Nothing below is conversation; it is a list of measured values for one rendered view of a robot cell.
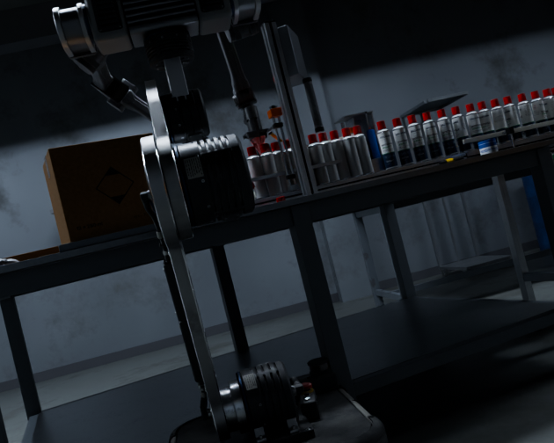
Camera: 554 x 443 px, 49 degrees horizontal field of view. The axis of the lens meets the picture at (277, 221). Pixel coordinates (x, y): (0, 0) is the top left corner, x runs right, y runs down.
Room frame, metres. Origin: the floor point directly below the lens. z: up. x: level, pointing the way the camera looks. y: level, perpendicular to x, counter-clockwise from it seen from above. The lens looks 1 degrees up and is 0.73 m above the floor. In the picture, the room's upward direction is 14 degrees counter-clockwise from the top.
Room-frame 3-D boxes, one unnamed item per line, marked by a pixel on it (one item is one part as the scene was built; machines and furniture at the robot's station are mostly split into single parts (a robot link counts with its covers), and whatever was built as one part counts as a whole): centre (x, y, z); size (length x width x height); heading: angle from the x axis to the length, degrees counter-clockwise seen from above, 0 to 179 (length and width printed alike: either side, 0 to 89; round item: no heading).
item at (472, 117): (2.69, -0.94, 0.98); 0.05 x 0.05 x 0.20
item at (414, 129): (2.58, -0.66, 0.98); 0.05 x 0.05 x 0.20
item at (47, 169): (1.86, 0.48, 0.99); 0.30 x 0.24 x 0.27; 115
